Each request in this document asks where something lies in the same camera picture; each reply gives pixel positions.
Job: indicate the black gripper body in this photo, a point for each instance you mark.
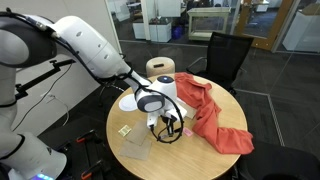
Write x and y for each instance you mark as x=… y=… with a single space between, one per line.
x=163 y=117

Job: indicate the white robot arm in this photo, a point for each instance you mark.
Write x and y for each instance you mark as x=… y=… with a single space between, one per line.
x=90 y=50

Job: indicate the small pink packet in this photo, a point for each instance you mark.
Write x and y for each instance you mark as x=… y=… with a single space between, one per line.
x=188 y=132

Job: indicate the brown paper napkin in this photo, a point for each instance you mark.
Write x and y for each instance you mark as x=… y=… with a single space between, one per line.
x=135 y=150
x=137 y=133

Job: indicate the white round plate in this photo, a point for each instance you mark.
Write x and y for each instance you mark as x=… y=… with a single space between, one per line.
x=126 y=103

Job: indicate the yellowish condiment packet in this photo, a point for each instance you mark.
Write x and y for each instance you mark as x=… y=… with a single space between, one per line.
x=124 y=130

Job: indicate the orange fleece cloth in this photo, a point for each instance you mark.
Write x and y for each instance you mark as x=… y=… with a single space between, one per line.
x=213 y=126

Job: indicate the beige round stool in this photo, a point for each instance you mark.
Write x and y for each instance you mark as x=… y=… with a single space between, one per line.
x=160 y=66

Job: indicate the white storage cabinet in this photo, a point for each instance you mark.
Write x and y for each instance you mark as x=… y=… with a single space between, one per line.
x=156 y=31

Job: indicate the blue bin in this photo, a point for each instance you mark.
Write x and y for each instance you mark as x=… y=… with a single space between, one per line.
x=177 y=32

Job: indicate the black mesh office chair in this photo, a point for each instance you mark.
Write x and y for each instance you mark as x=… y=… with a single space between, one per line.
x=280 y=163
x=226 y=56

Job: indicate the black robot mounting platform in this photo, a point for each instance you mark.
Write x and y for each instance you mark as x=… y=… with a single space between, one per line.
x=73 y=133

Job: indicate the beige utility cart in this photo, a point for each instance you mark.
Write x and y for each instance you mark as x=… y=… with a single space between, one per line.
x=208 y=20

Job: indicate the wooden door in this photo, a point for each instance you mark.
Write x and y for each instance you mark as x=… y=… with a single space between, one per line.
x=263 y=20

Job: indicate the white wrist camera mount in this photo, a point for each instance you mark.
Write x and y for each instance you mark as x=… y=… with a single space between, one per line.
x=152 y=120

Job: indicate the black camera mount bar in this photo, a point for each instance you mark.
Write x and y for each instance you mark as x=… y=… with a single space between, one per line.
x=40 y=78

